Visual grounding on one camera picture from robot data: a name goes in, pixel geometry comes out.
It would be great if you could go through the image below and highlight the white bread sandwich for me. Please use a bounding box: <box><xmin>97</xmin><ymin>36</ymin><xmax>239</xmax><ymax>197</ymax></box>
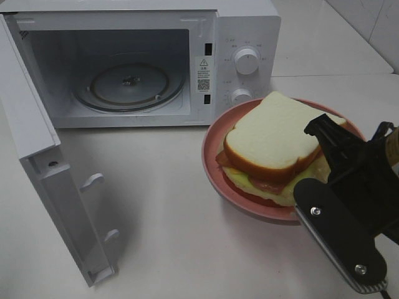
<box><xmin>216</xmin><ymin>92</ymin><xmax>330</xmax><ymax>207</ymax></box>

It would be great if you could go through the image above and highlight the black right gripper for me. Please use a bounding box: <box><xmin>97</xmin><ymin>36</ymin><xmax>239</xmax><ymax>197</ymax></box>
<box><xmin>304</xmin><ymin>113</ymin><xmax>398</xmax><ymax>243</ymax></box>

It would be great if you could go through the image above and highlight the pink round plate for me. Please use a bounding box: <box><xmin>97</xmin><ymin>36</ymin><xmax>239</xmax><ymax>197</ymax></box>
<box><xmin>202</xmin><ymin>92</ymin><xmax>361</xmax><ymax>221</ymax></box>

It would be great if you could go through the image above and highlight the black camera cable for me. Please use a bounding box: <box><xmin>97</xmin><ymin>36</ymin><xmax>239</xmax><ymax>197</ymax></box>
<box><xmin>372</xmin><ymin>121</ymin><xmax>399</xmax><ymax>144</ymax></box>

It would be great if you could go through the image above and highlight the white warning label sticker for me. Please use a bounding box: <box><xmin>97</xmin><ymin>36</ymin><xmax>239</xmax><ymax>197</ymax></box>
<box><xmin>195</xmin><ymin>55</ymin><xmax>214</xmax><ymax>93</ymax></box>

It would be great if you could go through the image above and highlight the white microwave oven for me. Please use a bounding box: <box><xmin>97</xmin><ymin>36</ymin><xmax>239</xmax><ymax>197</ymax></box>
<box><xmin>1</xmin><ymin>1</ymin><xmax>281</xmax><ymax>131</ymax></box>

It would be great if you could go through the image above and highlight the glass microwave turntable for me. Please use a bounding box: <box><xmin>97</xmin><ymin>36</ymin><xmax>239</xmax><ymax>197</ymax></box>
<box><xmin>72</xmin><ymin>53</ymin><xmax>189</xmax><ymax>113</ymax></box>

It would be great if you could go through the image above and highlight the white microwave door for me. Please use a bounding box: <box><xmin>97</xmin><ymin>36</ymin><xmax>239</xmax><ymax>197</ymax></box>
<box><xmin>1</xmin><ymin>14</ymin><xmax>117</xmax><ymax>287</ymax></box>

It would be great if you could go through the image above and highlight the white upper power knob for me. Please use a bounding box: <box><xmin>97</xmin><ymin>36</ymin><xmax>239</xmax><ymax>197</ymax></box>
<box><xmin>233</xmin><ymin>45</ymin><xmax>260</xmax><ymax>75</ymax></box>

